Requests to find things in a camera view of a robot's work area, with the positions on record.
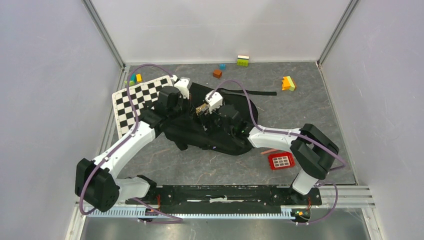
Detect black backpack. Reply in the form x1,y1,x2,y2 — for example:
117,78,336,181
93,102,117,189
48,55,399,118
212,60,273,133
163,83,259,156

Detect orange green sticky notes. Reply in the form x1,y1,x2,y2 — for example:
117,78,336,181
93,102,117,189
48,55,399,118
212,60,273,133
281,76,297,92

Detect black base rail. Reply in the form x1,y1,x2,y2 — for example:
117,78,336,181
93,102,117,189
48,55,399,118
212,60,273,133
76,177,375,221

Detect green white lego brick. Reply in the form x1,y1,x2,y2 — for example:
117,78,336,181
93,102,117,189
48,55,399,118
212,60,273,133
236,55,250,67

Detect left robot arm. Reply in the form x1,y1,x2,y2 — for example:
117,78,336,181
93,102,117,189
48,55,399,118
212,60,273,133
75,86,191,215

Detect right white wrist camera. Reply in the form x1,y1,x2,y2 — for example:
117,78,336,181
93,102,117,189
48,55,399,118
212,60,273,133
205,91,224,113

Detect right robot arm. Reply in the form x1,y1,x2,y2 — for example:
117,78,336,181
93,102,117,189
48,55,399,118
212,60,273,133
196,105,346,204

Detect orange brown cube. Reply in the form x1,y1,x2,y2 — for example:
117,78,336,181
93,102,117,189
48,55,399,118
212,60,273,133
212,69,222,79

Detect black white chessboard mat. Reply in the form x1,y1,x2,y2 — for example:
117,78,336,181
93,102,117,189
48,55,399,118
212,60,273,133
111,75,176,138

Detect pink pencil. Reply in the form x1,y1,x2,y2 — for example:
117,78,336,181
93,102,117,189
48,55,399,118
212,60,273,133
260,149,279,155

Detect teal wooden block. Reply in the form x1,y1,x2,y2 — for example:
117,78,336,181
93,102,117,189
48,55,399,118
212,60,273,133
130,74,137,84

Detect yellow wooden block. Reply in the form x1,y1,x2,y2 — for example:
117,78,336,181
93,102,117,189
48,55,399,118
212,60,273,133
135,73,143,83

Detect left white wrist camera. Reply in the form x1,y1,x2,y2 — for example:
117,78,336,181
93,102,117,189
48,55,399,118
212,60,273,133
170,74,192,100

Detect red calculator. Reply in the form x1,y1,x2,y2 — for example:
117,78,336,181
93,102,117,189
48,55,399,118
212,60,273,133
267,152,295,170

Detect orange spiral notepad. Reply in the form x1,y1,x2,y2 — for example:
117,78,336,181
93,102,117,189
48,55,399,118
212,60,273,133
195,103,210,116

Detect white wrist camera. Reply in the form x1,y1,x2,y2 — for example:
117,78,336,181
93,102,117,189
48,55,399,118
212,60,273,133
205,91,224,113
170,74,192,100

